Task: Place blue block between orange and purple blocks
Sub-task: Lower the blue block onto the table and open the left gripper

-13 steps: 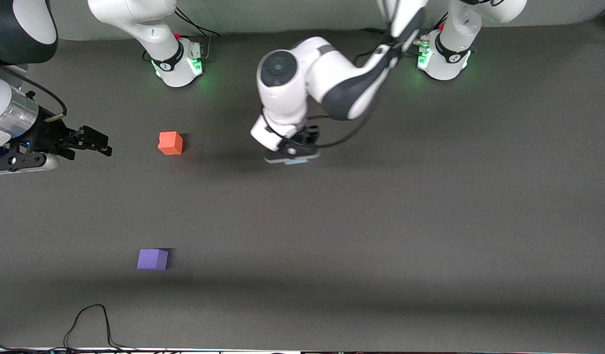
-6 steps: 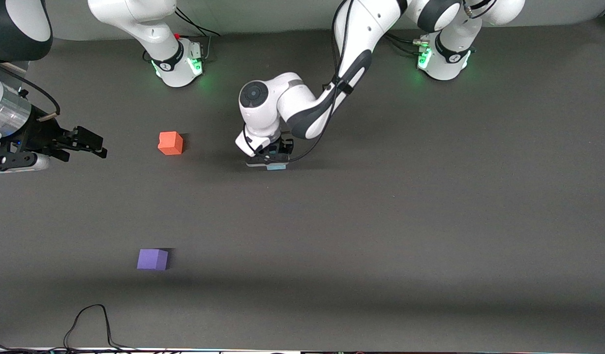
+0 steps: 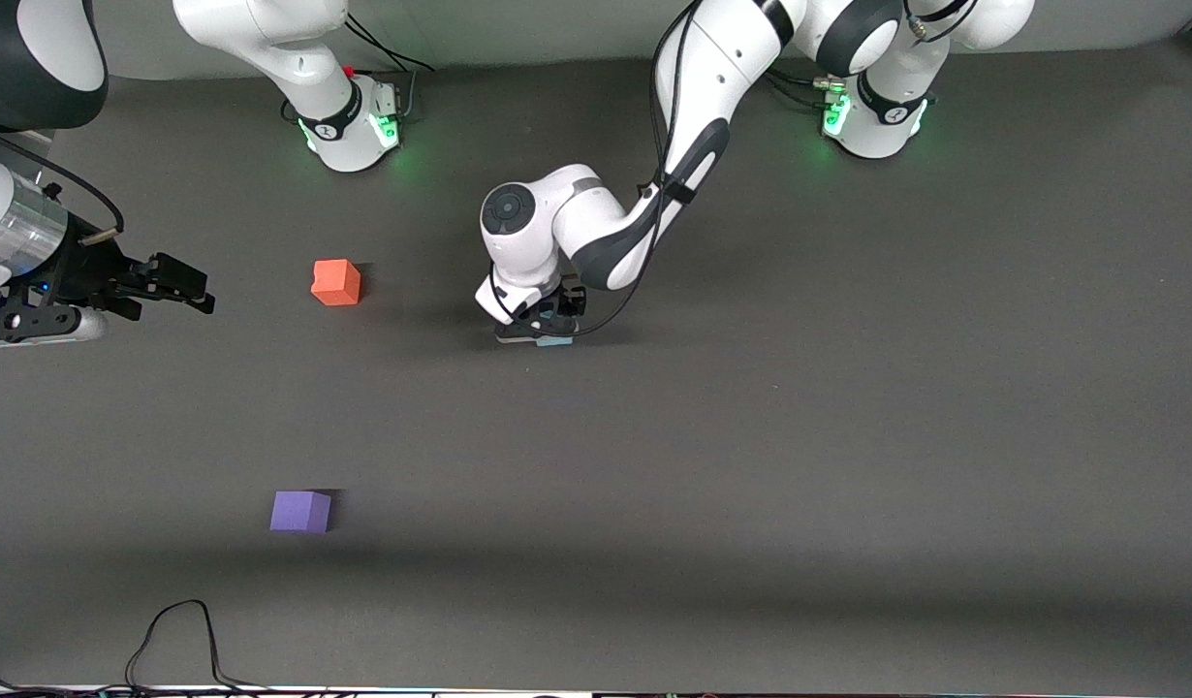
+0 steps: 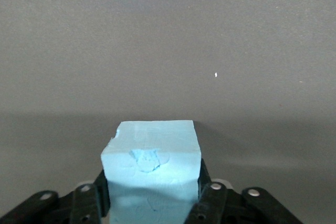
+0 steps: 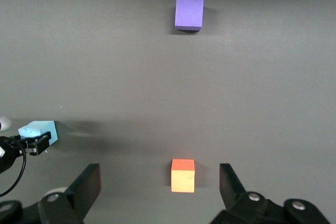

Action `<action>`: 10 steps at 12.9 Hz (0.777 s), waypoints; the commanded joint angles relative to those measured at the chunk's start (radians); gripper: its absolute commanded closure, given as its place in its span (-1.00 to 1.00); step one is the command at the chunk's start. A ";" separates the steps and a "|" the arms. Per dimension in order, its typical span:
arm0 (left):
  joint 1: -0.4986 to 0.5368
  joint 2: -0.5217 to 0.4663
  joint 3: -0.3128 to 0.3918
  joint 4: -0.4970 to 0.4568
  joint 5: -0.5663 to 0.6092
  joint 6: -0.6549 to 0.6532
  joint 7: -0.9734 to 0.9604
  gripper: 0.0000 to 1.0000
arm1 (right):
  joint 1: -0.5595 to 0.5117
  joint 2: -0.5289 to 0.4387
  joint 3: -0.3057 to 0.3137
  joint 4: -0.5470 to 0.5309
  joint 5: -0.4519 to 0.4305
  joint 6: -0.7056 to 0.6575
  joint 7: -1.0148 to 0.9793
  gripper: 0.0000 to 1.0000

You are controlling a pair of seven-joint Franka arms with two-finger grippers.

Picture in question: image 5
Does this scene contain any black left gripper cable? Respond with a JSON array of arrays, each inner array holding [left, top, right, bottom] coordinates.
[[0, 145, 27, 197]]

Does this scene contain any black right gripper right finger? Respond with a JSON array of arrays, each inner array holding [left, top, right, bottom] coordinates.
[[209, 163, 331, 224]]

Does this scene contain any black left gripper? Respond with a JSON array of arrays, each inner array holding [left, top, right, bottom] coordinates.
[[0, 131, 53, 175]]

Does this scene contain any light blue foam block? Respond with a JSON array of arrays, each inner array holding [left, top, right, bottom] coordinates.
[[17, 120, 59, 146]]

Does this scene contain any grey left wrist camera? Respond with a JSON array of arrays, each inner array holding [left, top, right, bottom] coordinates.
[[0, 116, 13, 132]]

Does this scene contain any orange foam block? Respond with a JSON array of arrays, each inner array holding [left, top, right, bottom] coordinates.
[[170, 158, 196, 194]]

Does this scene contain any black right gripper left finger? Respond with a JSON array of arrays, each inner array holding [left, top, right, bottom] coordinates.
[[0, 163, 102, 224]]

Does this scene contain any purple foam block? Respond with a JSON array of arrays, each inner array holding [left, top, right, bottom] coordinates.
[[174, 0, 205, 31]]

